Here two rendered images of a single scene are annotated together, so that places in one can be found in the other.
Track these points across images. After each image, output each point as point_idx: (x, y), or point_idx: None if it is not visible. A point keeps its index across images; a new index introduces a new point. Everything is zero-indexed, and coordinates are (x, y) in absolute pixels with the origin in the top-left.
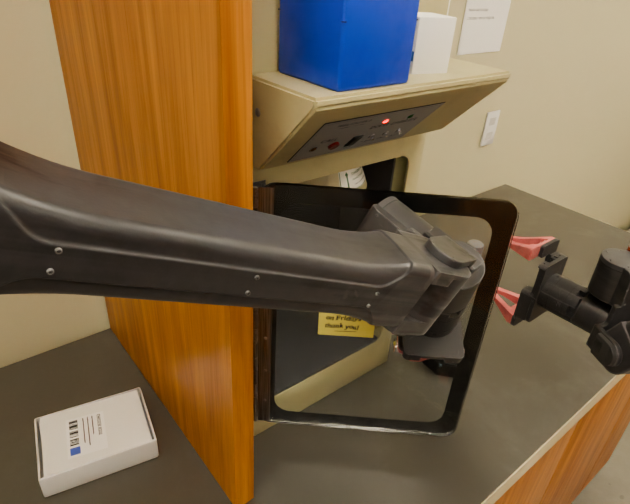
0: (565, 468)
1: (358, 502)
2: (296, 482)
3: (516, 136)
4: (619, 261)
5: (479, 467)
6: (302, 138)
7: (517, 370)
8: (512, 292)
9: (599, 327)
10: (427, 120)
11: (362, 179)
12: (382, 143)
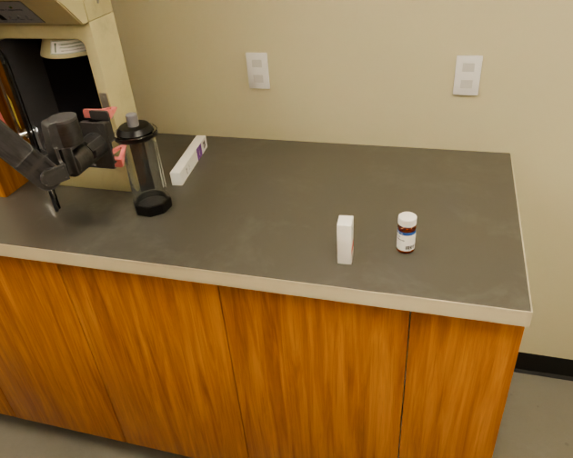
0: (265, 385)
1: (17, 218)
2: (20, 202)
3: (537, 97)
4: (56, 116)
5: (62, 241)
6: None
7: (166, 232)
8: (123, 152)
9: (45, 154)
10: (40, 13)
11: (71, 50)
12: (56, 27)
